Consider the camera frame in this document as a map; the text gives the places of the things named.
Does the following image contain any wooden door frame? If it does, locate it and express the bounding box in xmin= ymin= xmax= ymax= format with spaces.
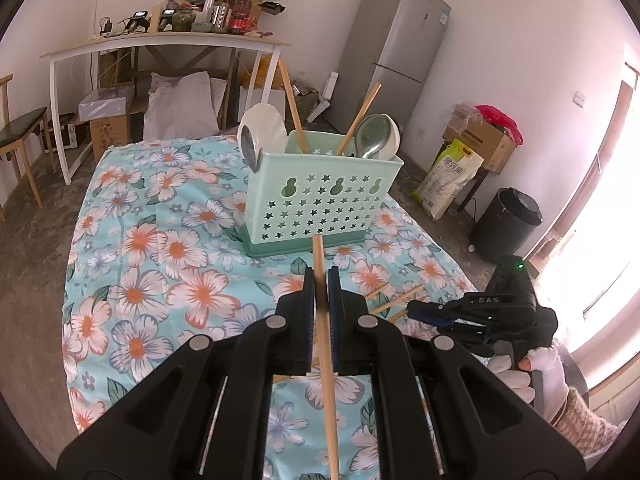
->
xmin=530 ymin=62 xmax=640 ymax=281

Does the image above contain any dark case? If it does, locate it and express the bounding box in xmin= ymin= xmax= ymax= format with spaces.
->
xmin=42 ymin=112 xmax=78 ymax=153

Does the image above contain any green perforated utensil basket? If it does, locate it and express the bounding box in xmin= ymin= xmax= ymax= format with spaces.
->
xmin=239 ymin=130 xmax=405 ymax=257

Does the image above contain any person's right forearm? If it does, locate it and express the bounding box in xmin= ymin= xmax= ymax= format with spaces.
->
xmin=550 ymin=387 xmax=623 ymax=458

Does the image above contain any brown cardboard box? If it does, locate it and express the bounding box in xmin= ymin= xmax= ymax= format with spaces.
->
xmin=442 ymin=115 xmax=518 ymax=173

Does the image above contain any person's right hand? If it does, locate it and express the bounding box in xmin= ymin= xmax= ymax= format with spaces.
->
xmin=487 ymin=345 xmax=571 ymax=423

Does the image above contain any floral tablecloth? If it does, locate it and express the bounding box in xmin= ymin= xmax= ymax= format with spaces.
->
xmin=62 ymin=135 xmax=506 ymax=480

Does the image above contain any black trash bin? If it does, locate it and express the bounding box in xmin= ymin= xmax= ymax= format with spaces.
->
xmin=470 ymin=187 xmax=543 ymax=263

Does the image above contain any flat grey box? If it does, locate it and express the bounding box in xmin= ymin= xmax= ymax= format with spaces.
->
xmin=77 ymin=85 xmax=136 ymax=121

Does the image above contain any printed cardboard box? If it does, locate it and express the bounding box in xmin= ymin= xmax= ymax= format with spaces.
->
xmin=89 ymin=110 xmax=133 ymax=163

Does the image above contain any white desk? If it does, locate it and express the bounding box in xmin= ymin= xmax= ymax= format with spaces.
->
xmin=40 ymin=30 xmax=293 ymax=186

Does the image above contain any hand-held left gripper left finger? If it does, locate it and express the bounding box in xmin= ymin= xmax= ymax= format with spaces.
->
xmin=56 ymin=267 xmax=317 ymax=480

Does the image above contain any wooden chair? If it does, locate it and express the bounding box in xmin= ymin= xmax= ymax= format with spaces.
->
xmin=0 ymin=74 xmax=51 ymax=221

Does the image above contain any red soda bottle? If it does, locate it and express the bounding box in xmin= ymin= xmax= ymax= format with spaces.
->
xmin=234 ymin=0 xmax=255 ymax=32

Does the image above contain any red plastic bag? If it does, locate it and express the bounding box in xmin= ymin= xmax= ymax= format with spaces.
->
xmin=474 ymin=105 xmax=523 ymax=146

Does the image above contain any grey refrigerator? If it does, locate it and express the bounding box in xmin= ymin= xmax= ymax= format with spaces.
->
xmin=322 ymin=0 xmax=452 ymax=136

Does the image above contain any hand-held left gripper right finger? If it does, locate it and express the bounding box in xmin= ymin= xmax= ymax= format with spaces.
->
xmin=327 ymin=267 xmax=587 ymax=480

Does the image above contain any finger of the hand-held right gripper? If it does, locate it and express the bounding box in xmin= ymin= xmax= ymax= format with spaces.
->
xmin=406 ymin=299 xmax=488 ymax=325
xmin=435 ymin=324 xmax=496 ymax=347

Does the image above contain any white and yellow sack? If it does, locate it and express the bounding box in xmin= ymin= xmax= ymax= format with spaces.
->
xmin=412 ymin=139 xmax=485 ymax=221

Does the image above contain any white cloth sack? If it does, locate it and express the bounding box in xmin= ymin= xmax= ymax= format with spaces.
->
xmin=144 ymin=71 xmax=221 ymax=141

